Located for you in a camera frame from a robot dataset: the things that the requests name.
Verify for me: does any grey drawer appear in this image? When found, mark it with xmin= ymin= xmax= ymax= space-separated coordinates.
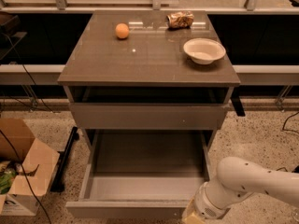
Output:
xmin=70 ymin=103 xmax=227 ymax=130
xmin=66 ymin=131 xmax=210 ymax=218

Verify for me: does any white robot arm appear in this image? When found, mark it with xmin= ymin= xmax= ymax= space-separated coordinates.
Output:
xmin=182 ymin=157 xmax=299 ymax=224

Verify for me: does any grey drawer cabinet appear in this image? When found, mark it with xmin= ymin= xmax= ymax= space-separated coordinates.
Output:
xmin=58 ymin=10 xmax=240 ymax=145

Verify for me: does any black bar on floor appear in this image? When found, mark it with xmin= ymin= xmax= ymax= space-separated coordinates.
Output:
xmin=50 ymin=127 xmax=79 ymax=192

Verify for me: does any cardboard box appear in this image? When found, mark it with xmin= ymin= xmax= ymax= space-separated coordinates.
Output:
xmin=0 ymin=119 xmax=59 ymax=216

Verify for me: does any white bowl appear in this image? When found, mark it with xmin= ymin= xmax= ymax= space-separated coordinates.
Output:
xmin=183 ymin=38 xmax=226 ymax=65

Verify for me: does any green packet in box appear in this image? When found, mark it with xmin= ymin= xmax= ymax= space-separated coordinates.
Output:
xmin=0 ymin=168 xmax=16 ymax=194

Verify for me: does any crushed metal can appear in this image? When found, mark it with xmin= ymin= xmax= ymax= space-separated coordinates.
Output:
xmin=166 ymin=11 xmax=194 ymax=29

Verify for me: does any orange fruit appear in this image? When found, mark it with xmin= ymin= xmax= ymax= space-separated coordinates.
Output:
xmin=115 ymin=23 xmax=129 ymax=39

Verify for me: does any black cable right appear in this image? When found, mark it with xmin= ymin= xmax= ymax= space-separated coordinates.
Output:
xmin=275 ymin=110 xmax=299 ymax=173

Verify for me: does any black cable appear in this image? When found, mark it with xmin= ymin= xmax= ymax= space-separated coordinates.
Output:
xmin=0 ymin=33 xmax=54 ymax=224
xmin=275 ymin=110 xmax=299 ymax=173

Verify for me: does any black cable left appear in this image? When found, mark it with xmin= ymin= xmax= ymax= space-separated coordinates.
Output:
xmin=0 ymin=33 xmax=54 ymax=224

